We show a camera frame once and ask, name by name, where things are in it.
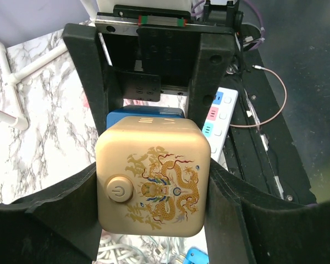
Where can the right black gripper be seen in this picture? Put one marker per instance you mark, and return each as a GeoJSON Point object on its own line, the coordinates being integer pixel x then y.
{"type": "Point", "coordinates": [150, 48]}

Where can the dark blue cube socket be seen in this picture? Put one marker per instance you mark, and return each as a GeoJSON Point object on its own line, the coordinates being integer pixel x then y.
{"type": "Point", "coordinates": [142, 111]}

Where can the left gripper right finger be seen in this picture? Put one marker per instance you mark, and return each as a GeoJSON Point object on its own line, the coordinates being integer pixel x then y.
{"type": "Point", "coordinates": [245, 225]}

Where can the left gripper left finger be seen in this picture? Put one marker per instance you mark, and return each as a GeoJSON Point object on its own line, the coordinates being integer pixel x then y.
{"type": "Point", "coordinates": [55, 225]}

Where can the beige cube adapter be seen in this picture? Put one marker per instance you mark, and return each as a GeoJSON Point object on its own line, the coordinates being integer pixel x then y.
{"type": "Point", "coordinates": [152, 177]}

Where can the white power strip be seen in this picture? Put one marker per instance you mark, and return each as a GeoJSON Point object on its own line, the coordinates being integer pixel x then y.
{"type": "Point", "coordinates": [218, 119]}

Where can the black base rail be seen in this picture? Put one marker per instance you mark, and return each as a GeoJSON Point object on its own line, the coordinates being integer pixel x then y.
{"type": "Point", "coordinates": [265, 96]}

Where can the white pvc pipe frame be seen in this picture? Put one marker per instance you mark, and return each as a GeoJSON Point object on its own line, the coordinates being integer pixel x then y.
{"type": "Point", "coordinates": [11, 80]}

